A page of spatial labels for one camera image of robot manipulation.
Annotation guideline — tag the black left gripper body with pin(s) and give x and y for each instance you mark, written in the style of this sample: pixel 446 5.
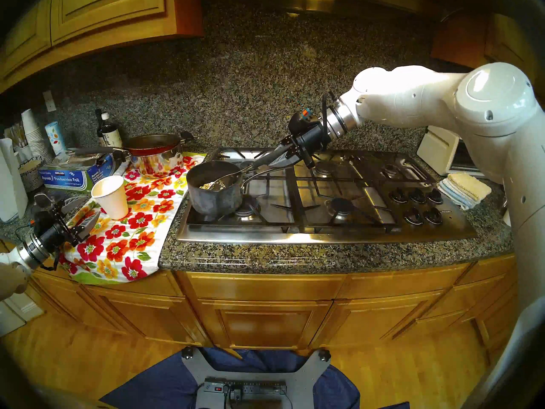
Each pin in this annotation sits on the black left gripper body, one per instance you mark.
pixel 53 233

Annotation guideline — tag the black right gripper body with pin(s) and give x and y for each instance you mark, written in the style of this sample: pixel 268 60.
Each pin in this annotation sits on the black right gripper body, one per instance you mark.
pixel 306 137

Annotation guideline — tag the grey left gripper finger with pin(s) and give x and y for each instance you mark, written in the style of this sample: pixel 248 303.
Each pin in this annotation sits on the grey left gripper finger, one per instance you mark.
pixel 73 203
pixel 87 226

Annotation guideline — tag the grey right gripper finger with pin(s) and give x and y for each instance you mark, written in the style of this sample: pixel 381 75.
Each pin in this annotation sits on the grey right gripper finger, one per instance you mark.
pixel 276 161
pixel 272 151

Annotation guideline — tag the white paper cup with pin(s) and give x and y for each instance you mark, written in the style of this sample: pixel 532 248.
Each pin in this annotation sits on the white paper cup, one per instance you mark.
pixel 111 199

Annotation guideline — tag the metal serving spoon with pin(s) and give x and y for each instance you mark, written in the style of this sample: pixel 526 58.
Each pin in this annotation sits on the metal serving spoon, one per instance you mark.
pixel 230 180

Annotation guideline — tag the dark grey saucepan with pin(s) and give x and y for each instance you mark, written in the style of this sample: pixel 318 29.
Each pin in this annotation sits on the dark grey saucepan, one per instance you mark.
pixel 213 203

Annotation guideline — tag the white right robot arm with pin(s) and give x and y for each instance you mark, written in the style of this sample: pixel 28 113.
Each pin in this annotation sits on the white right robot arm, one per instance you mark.
pixel 425 97

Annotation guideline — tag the black pot lid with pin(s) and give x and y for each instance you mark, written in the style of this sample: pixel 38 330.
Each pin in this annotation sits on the black pot lid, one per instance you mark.
pixel 64 197

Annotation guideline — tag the shiny steel stock pot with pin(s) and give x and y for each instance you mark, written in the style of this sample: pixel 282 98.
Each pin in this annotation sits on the shiny steel stock pot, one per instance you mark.
pixel 155 166

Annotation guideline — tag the blue foil sheet box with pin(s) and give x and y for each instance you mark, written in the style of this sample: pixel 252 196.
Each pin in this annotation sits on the blue foil sheet box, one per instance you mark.
pixel 64 179

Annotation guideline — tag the floral kitchen towel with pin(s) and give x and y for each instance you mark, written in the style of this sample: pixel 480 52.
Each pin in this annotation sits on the floral kitchen towel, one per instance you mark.
pixel 136 242

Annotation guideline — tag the leaf print paper cup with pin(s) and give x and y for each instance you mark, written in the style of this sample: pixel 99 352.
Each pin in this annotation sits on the leaf print paper cup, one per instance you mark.
pixel 55 137

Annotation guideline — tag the grey saucepan with food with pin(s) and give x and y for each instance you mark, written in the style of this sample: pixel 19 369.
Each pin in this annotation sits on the grey saucepan with food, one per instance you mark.
pixel 207 185

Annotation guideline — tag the cup of wooden sticks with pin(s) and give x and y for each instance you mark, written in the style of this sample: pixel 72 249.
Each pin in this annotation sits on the cup of wooden sticks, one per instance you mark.
pixel 21 150

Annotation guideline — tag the dark bottle white cap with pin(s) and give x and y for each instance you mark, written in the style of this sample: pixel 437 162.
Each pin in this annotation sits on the dark bottle white cap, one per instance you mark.
pixel 110 134

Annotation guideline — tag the stack of white paper cups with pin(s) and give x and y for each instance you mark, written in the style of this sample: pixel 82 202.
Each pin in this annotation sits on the stack of white paper cups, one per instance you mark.
pixel 33 133

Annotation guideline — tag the dark bottle black cap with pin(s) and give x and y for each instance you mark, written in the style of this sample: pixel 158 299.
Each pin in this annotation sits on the dark bottle black cap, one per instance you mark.
pixel 98 125

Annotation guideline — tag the stainless steel gas cooktop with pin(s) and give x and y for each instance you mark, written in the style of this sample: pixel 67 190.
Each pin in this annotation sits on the stainless steel gas cooktop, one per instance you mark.
pixel 362 230

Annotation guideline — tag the black cooktop knob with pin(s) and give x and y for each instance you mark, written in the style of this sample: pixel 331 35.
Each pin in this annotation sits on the black cooktop knob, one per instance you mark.
pixel 413 217
pixel 435 196
pixel 417 197
pixel 399 196
pixel 433 216

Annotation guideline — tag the white toaster oven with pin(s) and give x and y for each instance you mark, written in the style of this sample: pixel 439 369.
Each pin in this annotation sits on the white toaster oven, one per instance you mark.
pixel 438 150

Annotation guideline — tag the blue striped folded cloth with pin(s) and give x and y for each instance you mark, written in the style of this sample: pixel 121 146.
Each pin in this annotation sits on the blue striped folded cloth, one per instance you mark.
pixel 453 195

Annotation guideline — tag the wooden base cabinets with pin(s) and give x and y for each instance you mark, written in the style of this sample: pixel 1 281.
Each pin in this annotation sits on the wooden base cabinets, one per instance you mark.
pixel 264 318

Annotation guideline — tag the cream folded cloth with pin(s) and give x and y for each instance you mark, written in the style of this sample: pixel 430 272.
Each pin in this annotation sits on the cream folded cloth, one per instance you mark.
pixel 470 184

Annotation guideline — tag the navy blue fabric cover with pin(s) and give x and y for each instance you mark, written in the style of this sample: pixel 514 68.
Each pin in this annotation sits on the navy blue fabric cover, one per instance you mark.
pixel 157 387

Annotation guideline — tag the grey power strip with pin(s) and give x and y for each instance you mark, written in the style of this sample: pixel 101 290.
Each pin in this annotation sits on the grey power strip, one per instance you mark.
pixel 247 387

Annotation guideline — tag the white wall switch plate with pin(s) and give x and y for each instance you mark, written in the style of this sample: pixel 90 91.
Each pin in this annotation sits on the white wall switch plate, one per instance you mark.
pixel 49 101

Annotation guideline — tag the wooden wall cabinet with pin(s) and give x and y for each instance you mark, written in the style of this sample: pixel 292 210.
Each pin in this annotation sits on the wooden wall cabinet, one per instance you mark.
pixel 93 10
pixel 489 37

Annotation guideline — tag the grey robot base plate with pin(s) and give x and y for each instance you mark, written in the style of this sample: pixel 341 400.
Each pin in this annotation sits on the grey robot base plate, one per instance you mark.
pixel 304 378

